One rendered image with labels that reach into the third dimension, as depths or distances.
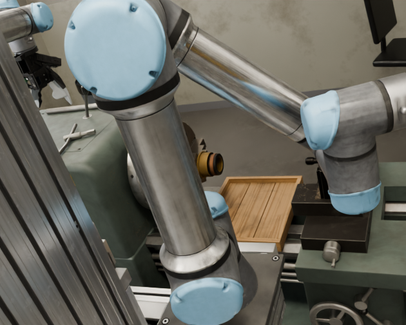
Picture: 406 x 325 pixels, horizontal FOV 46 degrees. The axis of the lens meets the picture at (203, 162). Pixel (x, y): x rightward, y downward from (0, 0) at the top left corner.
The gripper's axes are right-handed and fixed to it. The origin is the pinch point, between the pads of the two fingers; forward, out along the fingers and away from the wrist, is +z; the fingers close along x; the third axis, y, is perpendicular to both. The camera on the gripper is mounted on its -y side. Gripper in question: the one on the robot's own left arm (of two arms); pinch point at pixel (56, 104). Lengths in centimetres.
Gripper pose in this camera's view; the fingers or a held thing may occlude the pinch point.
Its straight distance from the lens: 165.1
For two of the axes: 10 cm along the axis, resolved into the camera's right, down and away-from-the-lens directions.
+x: 9.0, -0.2, -4.4
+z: 2.6, 8.3, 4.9
